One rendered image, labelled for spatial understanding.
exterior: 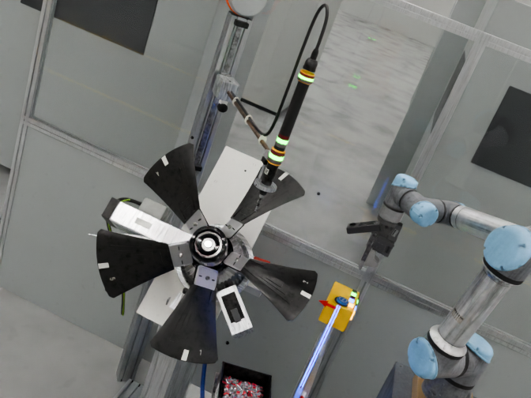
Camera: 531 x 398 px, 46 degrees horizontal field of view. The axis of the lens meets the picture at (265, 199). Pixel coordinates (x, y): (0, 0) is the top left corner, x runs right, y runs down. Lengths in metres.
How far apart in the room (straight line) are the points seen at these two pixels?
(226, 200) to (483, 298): 0.99
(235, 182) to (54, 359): 1.40
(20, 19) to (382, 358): 3.02
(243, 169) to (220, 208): 0.17
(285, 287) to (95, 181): 1.32
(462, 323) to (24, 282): 2.31
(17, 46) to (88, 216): 1.70
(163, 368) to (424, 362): 1.00
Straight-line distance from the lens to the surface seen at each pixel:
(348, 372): 2.95
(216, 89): 2.39
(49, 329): 3.42
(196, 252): 1.96
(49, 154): 3.09
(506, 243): 1.70
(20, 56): 4.46
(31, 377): 3.16
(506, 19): 4.30
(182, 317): 1.96
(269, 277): 1.97
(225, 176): 2.33
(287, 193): 2.02
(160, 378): 2.46
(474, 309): 1.80
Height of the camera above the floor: 2.16
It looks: 23 degrees down
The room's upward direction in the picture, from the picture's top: 21 degrees clockwise
